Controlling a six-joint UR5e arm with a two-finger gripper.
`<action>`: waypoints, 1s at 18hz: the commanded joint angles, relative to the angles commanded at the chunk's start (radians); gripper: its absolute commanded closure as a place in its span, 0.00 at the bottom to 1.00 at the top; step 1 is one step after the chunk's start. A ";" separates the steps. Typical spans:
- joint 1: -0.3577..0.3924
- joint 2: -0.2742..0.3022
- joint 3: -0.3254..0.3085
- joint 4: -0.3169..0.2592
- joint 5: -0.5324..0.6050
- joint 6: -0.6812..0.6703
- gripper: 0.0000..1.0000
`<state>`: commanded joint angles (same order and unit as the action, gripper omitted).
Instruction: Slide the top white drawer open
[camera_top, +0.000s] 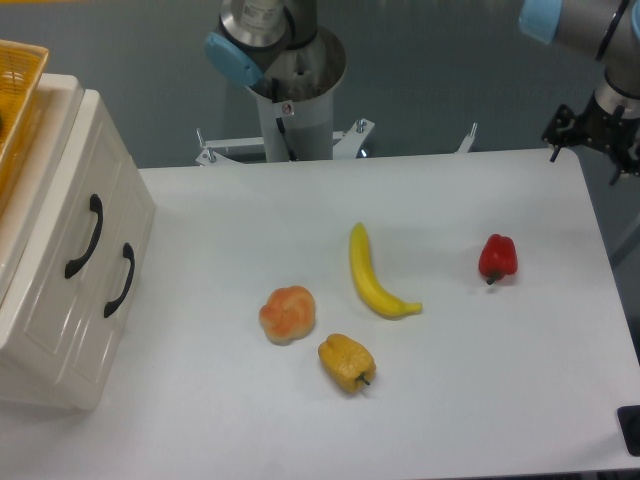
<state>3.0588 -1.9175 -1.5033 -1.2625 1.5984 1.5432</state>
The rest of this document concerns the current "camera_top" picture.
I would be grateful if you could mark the yellow bell pepper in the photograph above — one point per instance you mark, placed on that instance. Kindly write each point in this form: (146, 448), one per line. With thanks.
(347, 362)

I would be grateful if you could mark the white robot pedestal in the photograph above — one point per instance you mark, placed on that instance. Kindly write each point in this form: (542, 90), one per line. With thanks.
(295, 96)

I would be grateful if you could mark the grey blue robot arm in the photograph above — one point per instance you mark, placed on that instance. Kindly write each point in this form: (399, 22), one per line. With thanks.
(608, 31)

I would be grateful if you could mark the white drawer cabinet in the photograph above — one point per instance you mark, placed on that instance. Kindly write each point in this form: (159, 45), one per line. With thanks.
(58, 98)

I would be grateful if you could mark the red bell pepper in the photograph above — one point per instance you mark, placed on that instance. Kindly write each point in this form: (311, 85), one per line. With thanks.
(498, 258)

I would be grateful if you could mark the white metal mounting frame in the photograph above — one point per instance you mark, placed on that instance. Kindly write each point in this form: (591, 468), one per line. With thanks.
(348, 144)

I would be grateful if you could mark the orange twisted bread roll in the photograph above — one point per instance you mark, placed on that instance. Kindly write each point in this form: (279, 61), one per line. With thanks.
(289, 314)

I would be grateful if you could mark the yellow plastic basket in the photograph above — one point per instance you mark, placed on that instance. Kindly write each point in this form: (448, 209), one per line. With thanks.
(22, 66)

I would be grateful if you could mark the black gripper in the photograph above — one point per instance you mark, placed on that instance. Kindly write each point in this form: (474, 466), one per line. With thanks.
(611, 131)

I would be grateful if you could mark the black corner object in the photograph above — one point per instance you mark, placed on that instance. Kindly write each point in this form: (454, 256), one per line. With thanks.
(629, 421)

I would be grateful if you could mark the yellow banana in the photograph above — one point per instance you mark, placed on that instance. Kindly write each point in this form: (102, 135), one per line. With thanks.
(366, 283)

